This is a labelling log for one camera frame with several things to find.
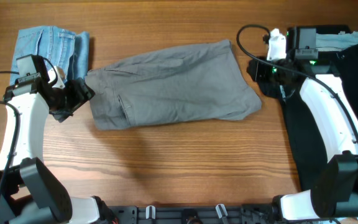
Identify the black garment in pile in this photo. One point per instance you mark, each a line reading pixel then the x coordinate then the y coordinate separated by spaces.
pixel 321 109

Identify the folded blue denim jeans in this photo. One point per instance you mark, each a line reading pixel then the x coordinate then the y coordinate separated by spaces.
pixel 63 48

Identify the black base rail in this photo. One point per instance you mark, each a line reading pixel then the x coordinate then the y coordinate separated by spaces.
pixel 218 214

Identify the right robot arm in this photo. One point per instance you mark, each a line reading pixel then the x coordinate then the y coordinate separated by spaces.
pixel 333 196

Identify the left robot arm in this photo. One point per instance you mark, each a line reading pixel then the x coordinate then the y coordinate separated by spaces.
pixel 29 192

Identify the light blue garment in pile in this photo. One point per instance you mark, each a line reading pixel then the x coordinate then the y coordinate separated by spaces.
pixel 328 43

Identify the grey shorts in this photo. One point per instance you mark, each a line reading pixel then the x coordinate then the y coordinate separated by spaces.
pixel 178 84

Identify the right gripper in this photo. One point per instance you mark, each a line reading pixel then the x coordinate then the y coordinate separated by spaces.
pixel 258 74

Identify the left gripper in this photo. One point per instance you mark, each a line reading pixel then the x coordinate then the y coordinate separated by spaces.
pixel 81 94

